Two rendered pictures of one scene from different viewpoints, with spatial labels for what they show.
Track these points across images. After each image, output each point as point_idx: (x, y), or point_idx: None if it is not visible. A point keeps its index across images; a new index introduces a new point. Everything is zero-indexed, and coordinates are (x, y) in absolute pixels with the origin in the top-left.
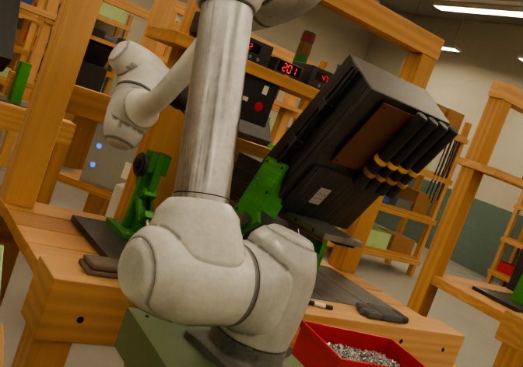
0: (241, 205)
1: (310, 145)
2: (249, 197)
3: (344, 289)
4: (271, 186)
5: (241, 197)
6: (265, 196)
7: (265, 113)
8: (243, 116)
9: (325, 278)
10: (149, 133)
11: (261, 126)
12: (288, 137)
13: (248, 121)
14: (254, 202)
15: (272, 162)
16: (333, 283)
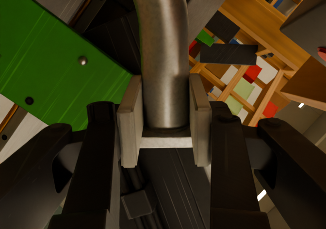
0: (6, 10)
1: (120, 221)
2: (26, 39)
3: (73, 14)
4: (45, 114)
5: (36, 5)
6: (18, 100)
7: (311, 52)
8: (310, 24)
9: None
10: None
11: (281, 28)
12: (174, 157)
13: (293, 20)
14: (7, 63)
15: None
16: None
